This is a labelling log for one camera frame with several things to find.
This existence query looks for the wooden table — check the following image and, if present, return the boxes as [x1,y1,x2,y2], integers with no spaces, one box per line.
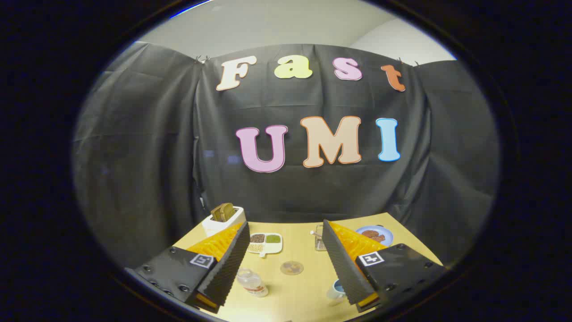
[173,212,444,322]

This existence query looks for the black backdrop cloth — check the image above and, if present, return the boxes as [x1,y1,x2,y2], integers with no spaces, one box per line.
[73,42,500,269]

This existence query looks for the white and blue cup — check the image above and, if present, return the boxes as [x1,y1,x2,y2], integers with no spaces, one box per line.
[327,279,347,301]

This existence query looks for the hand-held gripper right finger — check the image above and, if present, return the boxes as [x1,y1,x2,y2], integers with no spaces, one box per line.
[322,219,447,313]

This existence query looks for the white toaster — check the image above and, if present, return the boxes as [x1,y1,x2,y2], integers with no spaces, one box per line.
[202,206,246,237]

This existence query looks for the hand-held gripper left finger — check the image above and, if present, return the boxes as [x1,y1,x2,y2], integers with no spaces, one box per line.
[134,221,251,314]

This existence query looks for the clear plastic juice bottle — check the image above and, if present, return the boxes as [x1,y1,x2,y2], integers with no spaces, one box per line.
[236,268,269,298]

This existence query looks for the blue plate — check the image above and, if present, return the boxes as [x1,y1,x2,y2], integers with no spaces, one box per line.
[355,225,394,247]

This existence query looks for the white divided seasoning tray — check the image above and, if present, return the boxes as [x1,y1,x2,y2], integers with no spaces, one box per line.
[247,233,283,258]

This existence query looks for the brown toast slice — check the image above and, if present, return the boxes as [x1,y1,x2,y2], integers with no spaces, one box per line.
[211,203,236,222]

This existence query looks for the clear glass jar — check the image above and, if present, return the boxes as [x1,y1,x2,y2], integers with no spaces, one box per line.
[311,225,327,251]

